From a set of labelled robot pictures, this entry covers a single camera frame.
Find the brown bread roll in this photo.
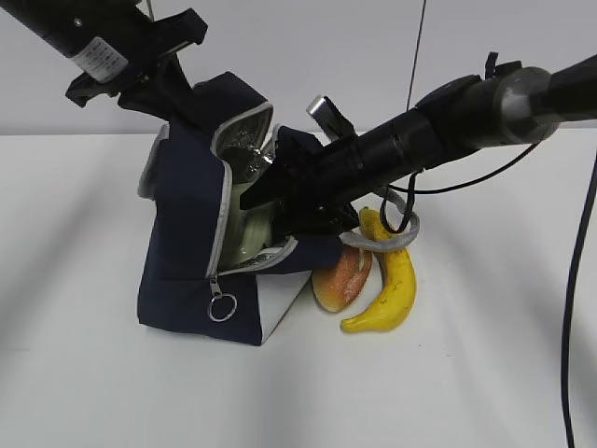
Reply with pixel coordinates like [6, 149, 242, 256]
[312, 245, 373, 313]

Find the navy blue lunch bag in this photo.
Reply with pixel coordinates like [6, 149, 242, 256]
[135, 71, 421, 347]

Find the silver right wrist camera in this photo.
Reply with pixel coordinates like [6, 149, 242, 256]
[306, 95, 356, 142]

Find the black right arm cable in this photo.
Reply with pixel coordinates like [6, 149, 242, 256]
[378, 139, 597, 448]

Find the green lid glass container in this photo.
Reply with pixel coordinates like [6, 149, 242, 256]
[218, 179, 281, 268]

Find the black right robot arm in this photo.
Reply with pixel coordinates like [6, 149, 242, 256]
[240, 55, 596, 235]

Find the yellow banana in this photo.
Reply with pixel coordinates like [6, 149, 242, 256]
[340, 206, 417, 334]

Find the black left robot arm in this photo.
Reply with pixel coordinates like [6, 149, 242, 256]
[1, 0, 210, 129]

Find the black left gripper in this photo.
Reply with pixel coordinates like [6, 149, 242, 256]
[66, 8, 220, 133]

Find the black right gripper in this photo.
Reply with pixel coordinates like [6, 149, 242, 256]
[240, 134, 362, 236]

